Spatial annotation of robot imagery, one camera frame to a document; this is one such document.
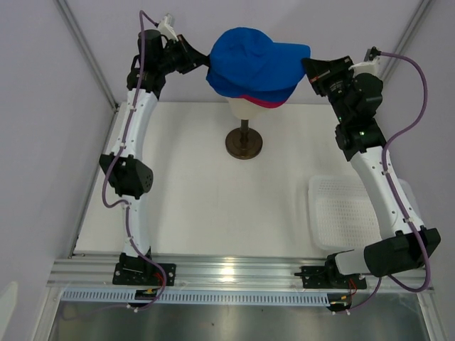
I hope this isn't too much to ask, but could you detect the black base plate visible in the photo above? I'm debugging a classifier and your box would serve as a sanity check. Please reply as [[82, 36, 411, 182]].
[[294, 266, 367, 290], [112, 253, 164, 286]]

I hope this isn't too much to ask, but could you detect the blue cap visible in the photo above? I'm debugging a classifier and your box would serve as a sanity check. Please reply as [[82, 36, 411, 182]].
[[208, 27, 311, 90], [206, 71, 297, 101]]

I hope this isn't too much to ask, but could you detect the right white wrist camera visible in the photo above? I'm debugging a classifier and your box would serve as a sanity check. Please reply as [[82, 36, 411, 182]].
[[349, 46, 381, 76]]

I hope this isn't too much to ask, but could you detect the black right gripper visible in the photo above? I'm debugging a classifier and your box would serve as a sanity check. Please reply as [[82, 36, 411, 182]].
[[303, 56, 358, 124]]

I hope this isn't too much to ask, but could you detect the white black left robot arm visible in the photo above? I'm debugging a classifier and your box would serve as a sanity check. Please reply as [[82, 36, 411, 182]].
[[99, 29, 209, 285]]

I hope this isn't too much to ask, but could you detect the white plastic basket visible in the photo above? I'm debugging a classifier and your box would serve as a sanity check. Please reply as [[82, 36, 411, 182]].
[[307, 174, 420, 251]]

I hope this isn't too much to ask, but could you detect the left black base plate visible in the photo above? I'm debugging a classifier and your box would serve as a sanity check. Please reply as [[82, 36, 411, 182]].
[[112, 253, 164, 286]]

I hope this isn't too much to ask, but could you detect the white slotted cable duct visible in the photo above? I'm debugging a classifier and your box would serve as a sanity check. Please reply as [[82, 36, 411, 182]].
[[61, 288, 330, 307]]

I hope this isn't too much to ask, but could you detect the right aluminium frame post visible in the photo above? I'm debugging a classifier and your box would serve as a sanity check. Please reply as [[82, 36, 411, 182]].
[[362, 0, 441, 113]]

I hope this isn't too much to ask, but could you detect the aluminium frame post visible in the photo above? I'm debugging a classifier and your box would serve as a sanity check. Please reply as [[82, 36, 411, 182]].
[[362, 0, 441, 113], [53, 0, 118, 112]]

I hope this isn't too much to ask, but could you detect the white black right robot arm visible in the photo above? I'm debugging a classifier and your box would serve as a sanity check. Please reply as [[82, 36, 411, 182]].
[[301, 55, 441, 293]]

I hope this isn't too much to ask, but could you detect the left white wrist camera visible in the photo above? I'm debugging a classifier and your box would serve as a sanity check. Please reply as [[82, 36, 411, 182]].
[[156, 13, 178, 40]]

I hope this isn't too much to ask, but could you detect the aluminium mounting rail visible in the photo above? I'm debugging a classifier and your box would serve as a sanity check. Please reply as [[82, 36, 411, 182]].
[[47, 254, 434, 294]]

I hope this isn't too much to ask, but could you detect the left aluminium frame post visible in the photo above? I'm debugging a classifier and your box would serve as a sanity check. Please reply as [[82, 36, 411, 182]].
[[53, 0, 118, 112]]

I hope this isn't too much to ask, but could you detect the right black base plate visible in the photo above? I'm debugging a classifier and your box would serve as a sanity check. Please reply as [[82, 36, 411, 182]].
[[294, 266, 367, 290]]

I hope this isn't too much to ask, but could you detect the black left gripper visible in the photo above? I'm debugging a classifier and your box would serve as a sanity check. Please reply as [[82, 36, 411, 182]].
[[156, 35, 208, 76]]

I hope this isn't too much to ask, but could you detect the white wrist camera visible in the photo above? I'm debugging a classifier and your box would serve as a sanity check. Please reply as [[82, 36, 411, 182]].
[[156, 13, 178, 40], [349, 46, 381, 76]]

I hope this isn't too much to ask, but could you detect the cream mannequin head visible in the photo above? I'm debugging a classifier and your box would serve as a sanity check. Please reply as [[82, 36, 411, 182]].
[[225, 97, 265, 160]]

